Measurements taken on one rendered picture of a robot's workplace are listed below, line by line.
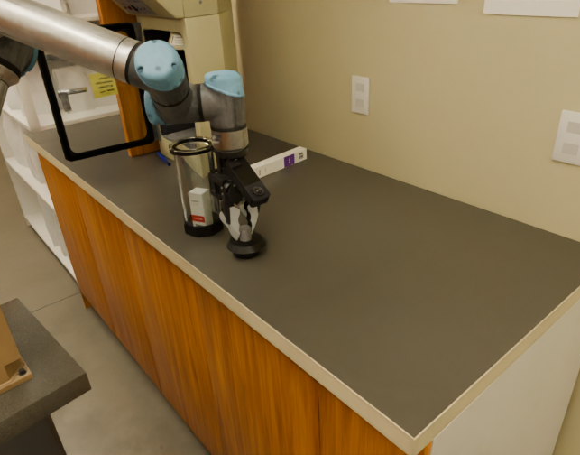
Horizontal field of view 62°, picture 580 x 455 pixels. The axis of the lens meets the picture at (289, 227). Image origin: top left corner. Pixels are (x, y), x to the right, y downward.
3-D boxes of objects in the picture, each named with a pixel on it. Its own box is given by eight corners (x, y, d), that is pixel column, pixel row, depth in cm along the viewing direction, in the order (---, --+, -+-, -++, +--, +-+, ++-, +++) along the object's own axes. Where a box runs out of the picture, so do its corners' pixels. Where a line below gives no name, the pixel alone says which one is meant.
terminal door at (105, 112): (155, 143, 173) (133, 21, 154) (66, 162, 158) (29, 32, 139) (154, 142, 173) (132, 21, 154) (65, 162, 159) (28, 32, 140)
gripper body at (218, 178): (237, 187, 114) (232, 137, 108) (259, 199, 108) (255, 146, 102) (209, 197, 110) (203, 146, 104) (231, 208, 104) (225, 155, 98)
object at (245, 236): (251, 237, 119) (249, 214, 116) (274, 252, 112) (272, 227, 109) (219, 251, 114) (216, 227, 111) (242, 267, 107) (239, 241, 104)
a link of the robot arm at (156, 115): (137, 70, 90) (197, 66, 91) (151, 97, 101) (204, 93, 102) (139, 110, 89) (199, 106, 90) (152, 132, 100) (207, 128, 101)
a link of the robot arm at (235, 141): (253, 126, 100) (220, 135, 96) (255, 148, 102) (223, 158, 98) (234, 120, 105) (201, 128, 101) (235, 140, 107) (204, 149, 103)
